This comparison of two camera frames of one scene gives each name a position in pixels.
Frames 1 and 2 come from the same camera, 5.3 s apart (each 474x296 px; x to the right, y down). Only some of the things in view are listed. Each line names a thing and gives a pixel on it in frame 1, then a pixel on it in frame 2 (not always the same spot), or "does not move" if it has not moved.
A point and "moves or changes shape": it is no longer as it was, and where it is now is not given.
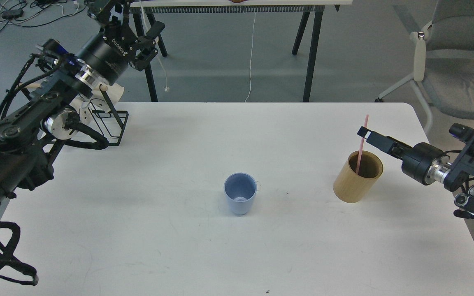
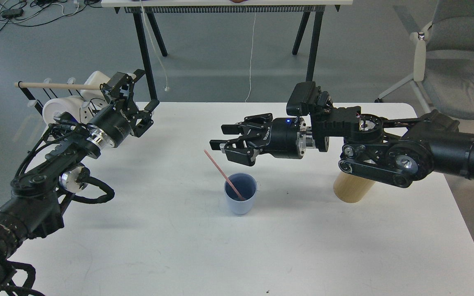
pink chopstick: (361, 147) moves or changes shape
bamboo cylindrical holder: (352, 188) does not move
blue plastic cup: (240, 189) does not move
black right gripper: (423, 164) → (286, 137)
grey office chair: (456, 60) does not move
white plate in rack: (101, 101) does not move
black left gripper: (108, 55) → (114, 123)
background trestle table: (316, 8) does not move
